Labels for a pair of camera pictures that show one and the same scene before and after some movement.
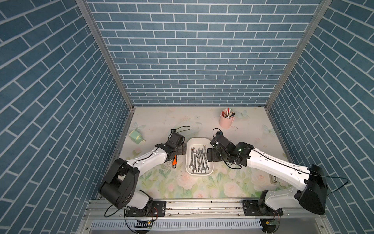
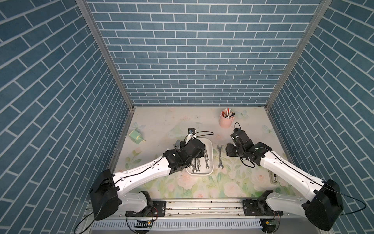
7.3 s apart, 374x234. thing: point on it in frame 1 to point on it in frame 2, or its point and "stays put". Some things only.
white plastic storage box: (196, 157) stays put
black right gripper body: (215, 156) to (232, 150)
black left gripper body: (179, 150) to (200, 153)
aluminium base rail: (109, 217) stays put
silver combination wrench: (205, 157) stays put
